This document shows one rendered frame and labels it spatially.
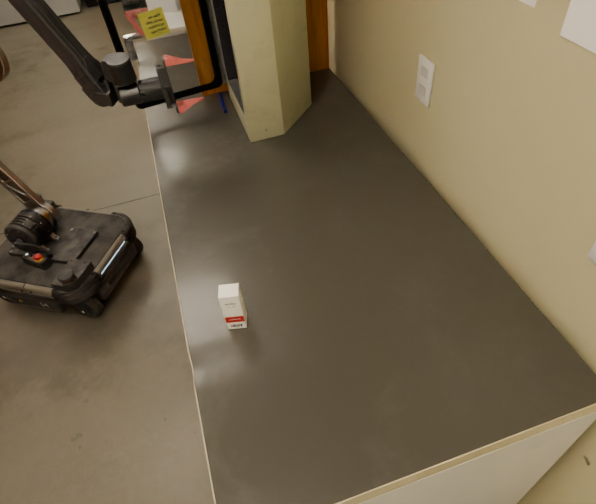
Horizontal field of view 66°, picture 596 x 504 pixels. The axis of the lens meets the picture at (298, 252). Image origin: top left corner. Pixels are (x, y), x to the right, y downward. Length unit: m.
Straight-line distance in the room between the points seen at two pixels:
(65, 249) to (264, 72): 1.42
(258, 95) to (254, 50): 0.13
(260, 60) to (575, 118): 0.82
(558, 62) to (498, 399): 0.58
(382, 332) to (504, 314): 0.25
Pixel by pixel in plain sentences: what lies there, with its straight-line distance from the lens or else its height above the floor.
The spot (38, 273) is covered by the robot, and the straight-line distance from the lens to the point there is 2.40.
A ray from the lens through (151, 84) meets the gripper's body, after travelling 1.29.
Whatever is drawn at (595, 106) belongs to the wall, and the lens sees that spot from 0.87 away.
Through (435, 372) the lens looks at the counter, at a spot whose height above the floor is 0.94.
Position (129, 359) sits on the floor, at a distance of 2.20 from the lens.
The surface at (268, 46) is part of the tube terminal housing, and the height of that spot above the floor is 1.22.
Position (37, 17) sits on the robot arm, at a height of 1.39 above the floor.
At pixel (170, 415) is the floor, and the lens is 2.00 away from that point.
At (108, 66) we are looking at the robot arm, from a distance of 1.27.
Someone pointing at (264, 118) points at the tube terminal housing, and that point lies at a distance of 1.44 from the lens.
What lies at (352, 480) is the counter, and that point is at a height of 0.94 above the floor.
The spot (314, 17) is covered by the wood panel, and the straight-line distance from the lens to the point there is 1.79.
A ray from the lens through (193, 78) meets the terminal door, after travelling 1.67.
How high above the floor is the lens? 1.73
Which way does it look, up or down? 46 degrees down
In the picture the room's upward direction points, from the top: 6 degrees counter-clockwise
